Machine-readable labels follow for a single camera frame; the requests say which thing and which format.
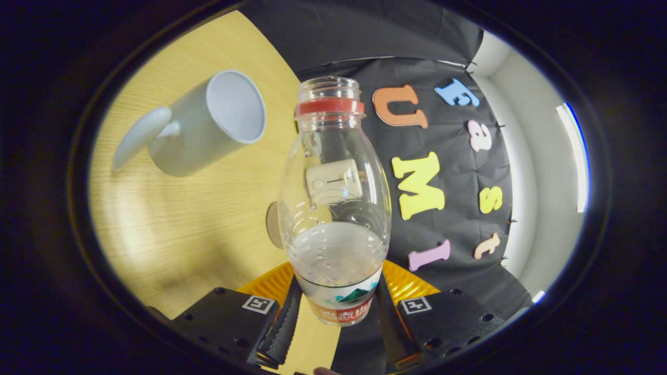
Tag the round brown coaster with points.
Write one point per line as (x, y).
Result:
(273, 225)

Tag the wooden table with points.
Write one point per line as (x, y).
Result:
(182, 234)

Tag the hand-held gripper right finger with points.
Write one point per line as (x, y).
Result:
(398, 338)

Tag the clear plastic juice bottle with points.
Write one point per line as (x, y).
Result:
(336, 250)

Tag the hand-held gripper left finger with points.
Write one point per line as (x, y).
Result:
(284, 328)

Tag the ceiling light panel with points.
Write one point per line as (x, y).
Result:
(573, 156)

